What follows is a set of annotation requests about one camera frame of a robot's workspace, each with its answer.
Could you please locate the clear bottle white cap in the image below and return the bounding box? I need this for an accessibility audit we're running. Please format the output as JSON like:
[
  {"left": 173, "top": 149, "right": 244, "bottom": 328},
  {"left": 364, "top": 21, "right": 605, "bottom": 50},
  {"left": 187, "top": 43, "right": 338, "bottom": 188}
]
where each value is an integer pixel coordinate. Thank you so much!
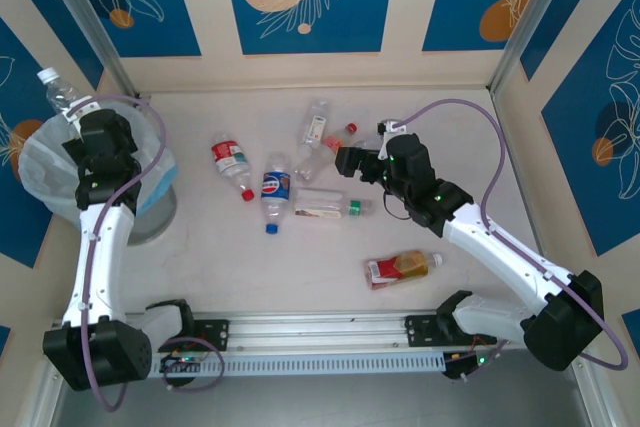
[{"left": 37, "top": 68, "right": 86, "bottom": 121}]

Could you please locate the bin with white bag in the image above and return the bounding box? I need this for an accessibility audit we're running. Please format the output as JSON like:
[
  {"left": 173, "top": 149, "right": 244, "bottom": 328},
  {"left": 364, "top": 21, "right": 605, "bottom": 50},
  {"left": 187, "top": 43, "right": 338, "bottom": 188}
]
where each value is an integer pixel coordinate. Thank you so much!
[{"left": 17, "top": 94, "right": 179, "bottom": 233}]

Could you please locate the blue label bottle blue cap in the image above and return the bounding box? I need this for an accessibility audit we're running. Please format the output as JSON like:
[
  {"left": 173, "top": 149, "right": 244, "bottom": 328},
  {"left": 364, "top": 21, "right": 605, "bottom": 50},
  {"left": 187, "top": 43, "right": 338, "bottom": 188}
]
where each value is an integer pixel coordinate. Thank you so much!
[{"left": 259, "top": 150, "right": 294, "bottom": 236}]

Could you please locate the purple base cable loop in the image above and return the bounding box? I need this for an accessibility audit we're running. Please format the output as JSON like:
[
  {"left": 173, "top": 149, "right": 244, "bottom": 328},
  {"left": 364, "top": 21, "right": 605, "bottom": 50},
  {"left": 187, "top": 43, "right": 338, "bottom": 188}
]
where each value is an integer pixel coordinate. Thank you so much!
[{"left": 163, "top": 335, "right": 225, "bottom": 392}]

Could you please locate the clear bottle pink label red cap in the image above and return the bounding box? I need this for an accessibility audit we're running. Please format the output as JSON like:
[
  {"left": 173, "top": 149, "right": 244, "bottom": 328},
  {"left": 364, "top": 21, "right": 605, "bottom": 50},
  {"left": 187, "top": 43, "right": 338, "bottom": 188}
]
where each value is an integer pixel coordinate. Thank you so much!
[{"left": 292, "top": 121, "right": 359, "bottom": 183}]

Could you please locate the clear bottle green cap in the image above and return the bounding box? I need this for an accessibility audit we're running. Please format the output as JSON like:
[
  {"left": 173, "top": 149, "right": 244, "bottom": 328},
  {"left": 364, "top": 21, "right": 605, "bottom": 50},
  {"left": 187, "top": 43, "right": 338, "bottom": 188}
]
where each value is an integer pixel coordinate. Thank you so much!
[{"left": 293, "top": 188, "right": 374, "bottom": 221}]

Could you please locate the grey slotted cable duct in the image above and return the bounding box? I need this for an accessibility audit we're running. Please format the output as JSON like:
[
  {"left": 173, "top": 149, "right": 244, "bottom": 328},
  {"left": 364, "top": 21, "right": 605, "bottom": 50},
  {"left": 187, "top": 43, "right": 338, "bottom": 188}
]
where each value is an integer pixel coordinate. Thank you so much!
[{"left": 152, "top": 350, "right": 446, "bottom": 378}]

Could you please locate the base controller board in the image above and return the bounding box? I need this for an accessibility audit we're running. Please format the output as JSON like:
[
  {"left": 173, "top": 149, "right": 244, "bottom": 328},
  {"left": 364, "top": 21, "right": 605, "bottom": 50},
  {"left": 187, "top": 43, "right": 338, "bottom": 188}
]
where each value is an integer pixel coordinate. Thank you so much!
[
  {"left": 443, "top": 350, "right": 491, "bottom": 382},
  {"left": 159, "top": 351, "right": 209, "bottom": 373}
]

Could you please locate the aluminium frame post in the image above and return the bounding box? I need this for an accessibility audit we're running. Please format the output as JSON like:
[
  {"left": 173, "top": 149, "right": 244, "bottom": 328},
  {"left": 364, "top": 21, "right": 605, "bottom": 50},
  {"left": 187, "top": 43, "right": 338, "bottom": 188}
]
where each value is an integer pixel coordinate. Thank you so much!
[
  {"left": 35, "top": 0, "right": 141, "bottom": 101},
  {"left": 487, "top": 0, "right": 584, "bottom": 98}
]

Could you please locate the clear bottle white orange label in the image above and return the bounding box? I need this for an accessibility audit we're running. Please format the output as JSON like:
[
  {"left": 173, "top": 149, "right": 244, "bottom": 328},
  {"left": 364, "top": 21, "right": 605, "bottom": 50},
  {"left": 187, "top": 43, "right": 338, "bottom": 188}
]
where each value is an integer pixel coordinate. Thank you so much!
[{"left": 298, "top": 98, "right": 334, "bottom": 158}]

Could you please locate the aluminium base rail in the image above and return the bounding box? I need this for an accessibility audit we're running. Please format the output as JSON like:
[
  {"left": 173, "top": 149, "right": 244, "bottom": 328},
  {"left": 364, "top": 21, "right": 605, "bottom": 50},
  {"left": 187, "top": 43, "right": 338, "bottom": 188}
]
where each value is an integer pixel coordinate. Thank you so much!
[{"left": 192, "top": 311, "right": 441, "bottom": 352}]

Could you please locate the amber tea bottle white cap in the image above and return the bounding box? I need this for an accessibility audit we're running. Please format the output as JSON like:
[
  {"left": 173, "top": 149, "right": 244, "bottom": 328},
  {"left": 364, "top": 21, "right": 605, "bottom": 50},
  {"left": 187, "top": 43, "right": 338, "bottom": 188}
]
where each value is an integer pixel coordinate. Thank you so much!
[{"left": 364, "top": 249, "right": 444, "bottom": 291}]

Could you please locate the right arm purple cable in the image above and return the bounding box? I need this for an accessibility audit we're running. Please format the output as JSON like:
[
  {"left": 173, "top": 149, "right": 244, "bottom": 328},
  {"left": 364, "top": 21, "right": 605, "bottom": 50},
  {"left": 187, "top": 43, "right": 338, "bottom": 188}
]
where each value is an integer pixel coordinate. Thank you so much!
[{"left": 392, "top": 98, "right": 629, "bottom": 371}]

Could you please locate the grey metal bin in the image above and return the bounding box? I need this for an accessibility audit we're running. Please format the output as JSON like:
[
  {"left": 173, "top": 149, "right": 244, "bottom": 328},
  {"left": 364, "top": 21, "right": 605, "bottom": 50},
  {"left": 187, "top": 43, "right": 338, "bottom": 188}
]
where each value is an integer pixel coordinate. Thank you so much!
[{"left": 127, "top": 181, "right": 179, "bottom": 247}]

